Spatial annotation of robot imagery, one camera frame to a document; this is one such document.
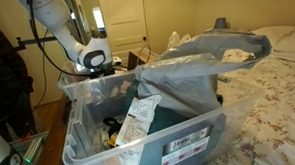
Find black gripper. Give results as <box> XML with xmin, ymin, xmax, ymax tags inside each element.
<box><xmin>88</xmin><ymin>64</ymin><xmax>117</xmax><ymax>79</ymax></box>

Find silver box with green light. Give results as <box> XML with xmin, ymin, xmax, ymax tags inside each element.
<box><xmin>21</xmin><ymin>136</ymin><xmax>46</xmax><ymax>165</ymax></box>

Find small clear plastic bin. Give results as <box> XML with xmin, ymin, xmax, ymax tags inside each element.
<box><xmin>55</xmin><ymin>56</ymin><xmax>139</xmax><ymax>101</ymax></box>

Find brown wooden nightstand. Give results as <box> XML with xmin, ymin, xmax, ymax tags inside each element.
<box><xmin>126</xmin><ymin>46</ymin><xmax>160</xmax><ymax>71</ymax></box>

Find black object in bin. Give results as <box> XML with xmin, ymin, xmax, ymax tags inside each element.
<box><xmin>102</xmin><ymin>116</ymin><xmax>124</xmax><ymax>129</ymax></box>

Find white paper receipt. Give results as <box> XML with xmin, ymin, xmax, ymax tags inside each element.
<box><xmin>112</xmin><ymin>93</ymin><xmax>165</xmax><ymax>149</ymax></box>

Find clear small bottles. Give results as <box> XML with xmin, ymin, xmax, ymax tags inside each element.
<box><xmin>88</xmin><ymin>125</ymin><xmax>112</xmax><ymax>152</ymax></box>

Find small yellow item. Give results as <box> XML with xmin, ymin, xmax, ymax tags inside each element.
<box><xmin>107</xmin><ymin>131</ymin><xmax>120</xmax><ymax>146</ymax></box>

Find dark green cloth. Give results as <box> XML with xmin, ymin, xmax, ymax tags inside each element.
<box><xmin>121</xmin><ymin>78</ymin><xmax>192</xmax><ymax>137</ymax></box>

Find white crumpled plastic bag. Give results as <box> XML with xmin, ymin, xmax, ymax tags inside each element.
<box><xmin>165</xmin><ymin>29</ymin><xmax>194</xmax><ymax>52</ymax></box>

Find grey plastic bag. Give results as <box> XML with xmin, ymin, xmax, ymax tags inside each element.
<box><xmin>131</xmin><ymin>26</ymin><xmax>276</xmax><ymax>122</ymax></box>

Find person in dark clothes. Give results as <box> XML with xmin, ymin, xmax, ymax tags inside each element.
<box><xmin>0</xmin><ymin>16</ymin><xmax>38</xmax><ymax>137</ymax></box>

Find large clear plastic bin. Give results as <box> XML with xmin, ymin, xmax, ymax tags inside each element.
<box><xmin>58</xmin><ymin>65</ymin><xmax>269</xmax><ymax>165</ymax></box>

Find white and red bin label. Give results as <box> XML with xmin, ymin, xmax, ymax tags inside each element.
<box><xmin>159</xmin><ymin>125</ymin><xmax>214</xmax><ymax>165</ymax></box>

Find grey lamp base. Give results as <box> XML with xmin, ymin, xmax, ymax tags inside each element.
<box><xmin>212</xmin><ymin>17</ymin><xmax>228</xmax><ymax>31</ymax></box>

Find floral bedspread bed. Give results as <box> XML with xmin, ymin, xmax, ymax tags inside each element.
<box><xmin>192</xmin><ymin>45</ymin><xmax>295</xmax><ymax>165</ymax></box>

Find white pillow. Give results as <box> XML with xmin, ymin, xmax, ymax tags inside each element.
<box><xmin>250</xmin><ymin>24</ymin><xmax>295</xmax><ymax>68</ymax></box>

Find black looped cable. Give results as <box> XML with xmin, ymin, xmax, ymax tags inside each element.
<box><xmin>136</xmin><ymin>43</ymin><xmax>154</xmax><ymax>65</ymax></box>

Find thin black camera cable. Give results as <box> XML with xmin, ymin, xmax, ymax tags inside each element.
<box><xmin>29</xmin><ymin>29</ymin><xmax>54</xmax><ymax>111</ymax></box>

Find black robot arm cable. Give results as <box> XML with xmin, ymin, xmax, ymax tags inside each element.
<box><xmin>28</xmin><ymin>0</ymin><xmax>92</xmax><ymax>81</ymax></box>

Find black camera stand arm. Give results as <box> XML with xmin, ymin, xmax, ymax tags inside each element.
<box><xmin>14</xmin><ymin>34</ymin><xmax>59</xmax><ymax>50</ymax></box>

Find white device with black ring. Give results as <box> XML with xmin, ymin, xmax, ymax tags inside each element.
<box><xmin>0</xmin><ymin>125</ymin><xmax>24</xmax><ymax>165</ymax></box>

